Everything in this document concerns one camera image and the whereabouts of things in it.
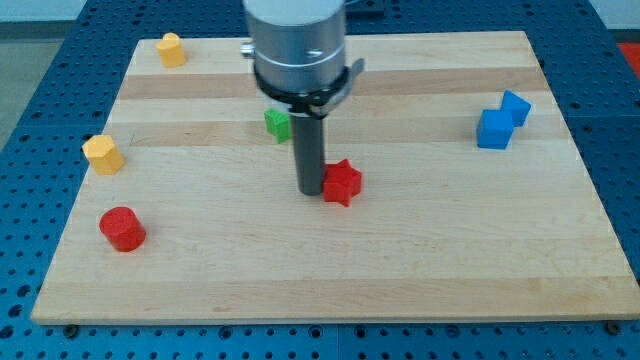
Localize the red star block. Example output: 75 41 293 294
323 159 362 207

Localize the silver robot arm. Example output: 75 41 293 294
241 0 346 93

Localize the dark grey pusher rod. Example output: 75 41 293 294
291 116 325 196

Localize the green block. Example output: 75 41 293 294
264 109 292 143

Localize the wooden board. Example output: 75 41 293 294
32 31 639 325

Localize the blue cube block front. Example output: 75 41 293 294
476 109 514 150

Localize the yellow heart block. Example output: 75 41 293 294
155 32 187 68

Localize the red cylinder block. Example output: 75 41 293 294
99 206 146 252

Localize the blue block rear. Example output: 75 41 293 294
500 90 531 127

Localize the yellow hexagon block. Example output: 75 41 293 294
82 135 126 175

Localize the black clamp ring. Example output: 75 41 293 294
252 57 366 120

